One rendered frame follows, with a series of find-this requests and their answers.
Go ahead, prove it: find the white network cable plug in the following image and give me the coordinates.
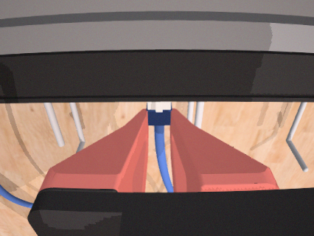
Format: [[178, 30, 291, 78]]
[[146, 103, 172, 125]]

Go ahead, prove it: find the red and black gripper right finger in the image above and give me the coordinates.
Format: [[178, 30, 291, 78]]
[[170, 108, 280, 192]]

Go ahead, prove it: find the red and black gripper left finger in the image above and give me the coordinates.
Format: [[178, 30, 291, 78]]
[[39, 108, 149, 192]]

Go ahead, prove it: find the blue patch cord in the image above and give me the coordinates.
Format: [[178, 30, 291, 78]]
[[0, 125, 173, 208]]

